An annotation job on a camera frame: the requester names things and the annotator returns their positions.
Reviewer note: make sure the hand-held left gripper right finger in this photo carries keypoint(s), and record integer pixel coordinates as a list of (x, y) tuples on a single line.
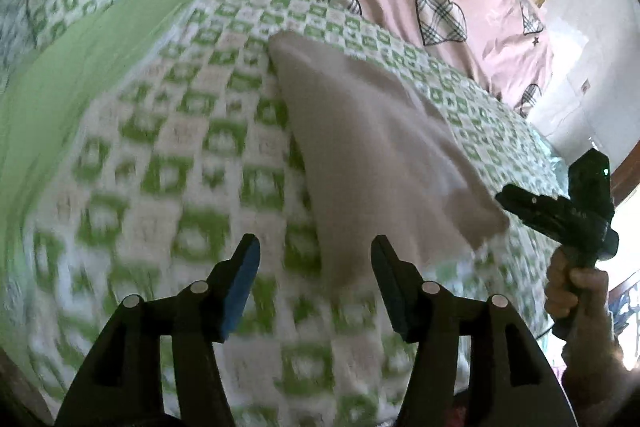
[(395, 292)]

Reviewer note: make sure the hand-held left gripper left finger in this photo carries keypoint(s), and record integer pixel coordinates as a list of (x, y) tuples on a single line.
[(242, 287)]

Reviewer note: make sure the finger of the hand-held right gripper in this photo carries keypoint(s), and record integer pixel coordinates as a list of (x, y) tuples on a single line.
[(530, 207)]

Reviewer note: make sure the beige knit sweater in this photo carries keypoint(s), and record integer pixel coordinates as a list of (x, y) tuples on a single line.
[(375, 147)]

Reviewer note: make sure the person's right forearm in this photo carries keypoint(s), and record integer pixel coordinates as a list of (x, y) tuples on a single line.
[(600, 372)]

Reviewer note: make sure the person's right hand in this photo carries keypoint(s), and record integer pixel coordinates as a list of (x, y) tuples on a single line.
[(575, 292)]

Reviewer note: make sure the brown wooden furniture edge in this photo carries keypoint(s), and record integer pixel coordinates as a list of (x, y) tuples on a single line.
[(627, 182)]

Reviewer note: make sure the green checkered blanket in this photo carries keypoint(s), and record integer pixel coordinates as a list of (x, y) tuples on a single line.
[(175, 157)]

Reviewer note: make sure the floral bed sheet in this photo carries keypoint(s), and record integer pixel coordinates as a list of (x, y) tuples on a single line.
[(12, 22)]

